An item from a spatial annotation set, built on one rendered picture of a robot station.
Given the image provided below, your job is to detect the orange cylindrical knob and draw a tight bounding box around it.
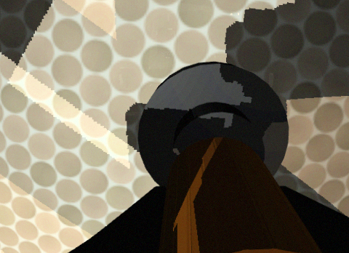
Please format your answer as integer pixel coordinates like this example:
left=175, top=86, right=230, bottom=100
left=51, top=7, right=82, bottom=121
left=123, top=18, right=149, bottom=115
left=159, top=137, right=322, bottom=253

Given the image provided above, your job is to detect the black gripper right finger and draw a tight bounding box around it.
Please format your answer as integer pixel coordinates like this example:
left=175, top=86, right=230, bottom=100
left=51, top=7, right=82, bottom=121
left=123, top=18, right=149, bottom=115
left=280, top=186, right=349, bottom=253

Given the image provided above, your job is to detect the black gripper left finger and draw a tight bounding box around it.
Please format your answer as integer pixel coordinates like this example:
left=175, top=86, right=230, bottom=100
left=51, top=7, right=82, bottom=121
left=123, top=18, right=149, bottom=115
left=68, top=186, right=166, bottom=253

